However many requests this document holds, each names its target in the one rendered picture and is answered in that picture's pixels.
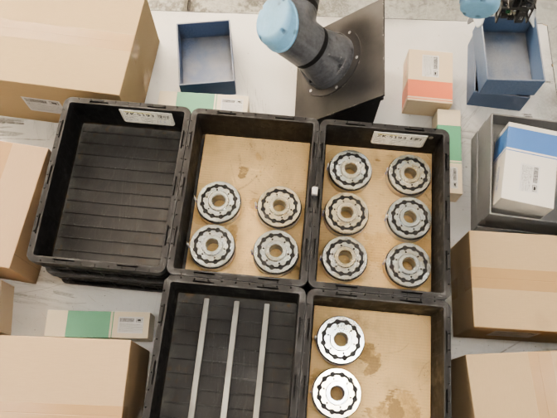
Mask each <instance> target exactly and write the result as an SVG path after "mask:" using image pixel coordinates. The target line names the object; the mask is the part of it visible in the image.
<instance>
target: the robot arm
mask: <svg viewBox="0 0 557 418"><path fill-rule="evenodd" d="M536 2H537V0H459V4H460V11H461V12H462V13H463V15H464V16H466V17H468V19H467V24H470V23H471V22H473V21H474V22H475V25H476V27H477V28H479V27H481V26H482V24H483V23H484V20H485V18H486V17H490V16H491V15H493V14H494V13H495V23H497V21H498V19H499V17H500V18H501V19H502V18H507V20H513V19H514V23H522V22H523V20H524V18H525V19H526V23H527V22H529V23H530V24H531V25H532V27H534V26H535V15H536ZM318 5H319V0H267V1H266V2H265V4H264V5H263V9H262V10H260V11H259V15H258V18H257V22H256V30H257V34H258V37H259V39H260V40H261V41H262V42H263V43H264V44H265V45H266V46H267V47H268V48H269V49H270V50H271V51H273V52H276V53H278V54H279V55H281V57H283V58H284V59H286V60H287V61H289V62H291V63H292V64H293V65H295V66H296V67H297V68H298V69H299V70H300V71H301V73H302V74H303V77H304V78H305V80H306V81H307V82H308V83H309V84H310V85H312V86H313V87H315V88H316V89H320V90H321V89H326V88H329V87H331V86H333V85H335V84H336V83H337V82H338V81H339V80H341V78H342V77H343V76H344V75H345V74H346V73H347V71H348V70H349V68H350V66H351V63H352V60H353V56H354V46H353V43H352V41H351V39H349V38H348V37H347V36H345V35H344V34H342V33H340V32H334V31H331V30H328V29H326V28H324V27H323V26H322V25H320V24H319V23H318V22H317V10H318ZM498 12H499V14H498V16H497V13H498Z"/></svg>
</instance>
